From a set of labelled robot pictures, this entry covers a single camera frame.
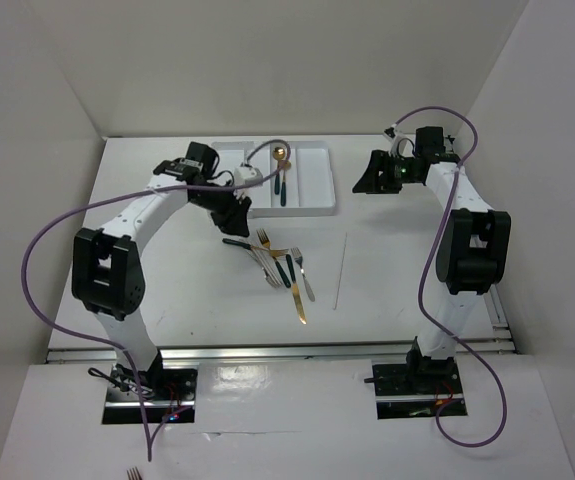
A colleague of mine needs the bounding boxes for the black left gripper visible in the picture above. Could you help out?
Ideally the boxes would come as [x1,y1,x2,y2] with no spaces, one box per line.
[190,179,251,239]

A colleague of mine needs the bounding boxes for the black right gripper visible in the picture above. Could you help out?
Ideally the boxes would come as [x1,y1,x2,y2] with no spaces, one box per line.
[352,149,421,194]

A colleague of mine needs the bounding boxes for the gold fork green handle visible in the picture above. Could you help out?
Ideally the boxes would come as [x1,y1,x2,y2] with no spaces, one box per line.
[221,238,290,257]
[256,228,291,289]

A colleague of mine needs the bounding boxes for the silver fork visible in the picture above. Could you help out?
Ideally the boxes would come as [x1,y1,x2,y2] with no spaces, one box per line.
[291,247,316,302]
[250,250,280,288]

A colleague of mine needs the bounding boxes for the gold spoon green handle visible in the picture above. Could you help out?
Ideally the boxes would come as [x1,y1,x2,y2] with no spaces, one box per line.
[279,161,291,207]
[272,146,286,195]

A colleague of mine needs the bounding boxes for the gold knife green handle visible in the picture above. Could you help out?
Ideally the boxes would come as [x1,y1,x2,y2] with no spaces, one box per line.
[286,254,307,325]

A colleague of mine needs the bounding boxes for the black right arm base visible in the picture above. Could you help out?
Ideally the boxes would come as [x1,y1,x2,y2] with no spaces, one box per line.
[364,351,463,396]

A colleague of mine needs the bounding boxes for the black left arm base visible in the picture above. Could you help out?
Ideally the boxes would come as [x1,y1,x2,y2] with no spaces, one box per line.
[87,365,198,405]

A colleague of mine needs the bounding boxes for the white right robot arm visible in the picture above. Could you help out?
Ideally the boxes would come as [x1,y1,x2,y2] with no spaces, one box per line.
[352,126,511,393]

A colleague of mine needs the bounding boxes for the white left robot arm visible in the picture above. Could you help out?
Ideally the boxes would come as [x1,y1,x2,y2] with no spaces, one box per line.
[71,142,251,399]

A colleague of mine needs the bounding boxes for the white chopstick right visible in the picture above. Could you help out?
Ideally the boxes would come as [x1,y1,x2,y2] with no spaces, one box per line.
[332,232,349,311]

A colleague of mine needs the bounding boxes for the white compartment cutlery tray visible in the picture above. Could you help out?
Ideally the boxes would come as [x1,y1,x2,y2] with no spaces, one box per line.
[211,141,336,218]

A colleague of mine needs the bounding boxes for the gold fork bottom edge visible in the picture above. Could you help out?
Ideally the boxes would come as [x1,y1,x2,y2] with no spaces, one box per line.
[127,467,143,480]

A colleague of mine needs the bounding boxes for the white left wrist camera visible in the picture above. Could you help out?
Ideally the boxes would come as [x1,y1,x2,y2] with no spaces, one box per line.
[233,164,263,203]

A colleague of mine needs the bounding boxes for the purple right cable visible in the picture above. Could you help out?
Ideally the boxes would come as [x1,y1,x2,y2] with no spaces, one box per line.
[396,106,511,446]

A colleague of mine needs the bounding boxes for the purple cable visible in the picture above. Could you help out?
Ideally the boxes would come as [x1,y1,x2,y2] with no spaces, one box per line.
[396,106,511,446]
[20,139,293,462]

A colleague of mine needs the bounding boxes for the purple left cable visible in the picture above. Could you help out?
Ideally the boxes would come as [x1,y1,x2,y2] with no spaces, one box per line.
[20,139,293,462]

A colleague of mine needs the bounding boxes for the aluminium rail front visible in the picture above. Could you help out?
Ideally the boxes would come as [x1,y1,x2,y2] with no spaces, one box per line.
[46,338,516,364]

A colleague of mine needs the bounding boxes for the aluminium rail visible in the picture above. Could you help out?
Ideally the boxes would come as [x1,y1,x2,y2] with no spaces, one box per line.
[46,338,516,364]
[436,135,516,354]

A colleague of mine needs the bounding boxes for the aluminium rail right side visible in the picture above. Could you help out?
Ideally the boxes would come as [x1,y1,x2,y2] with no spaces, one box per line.
[436,135,516,354]

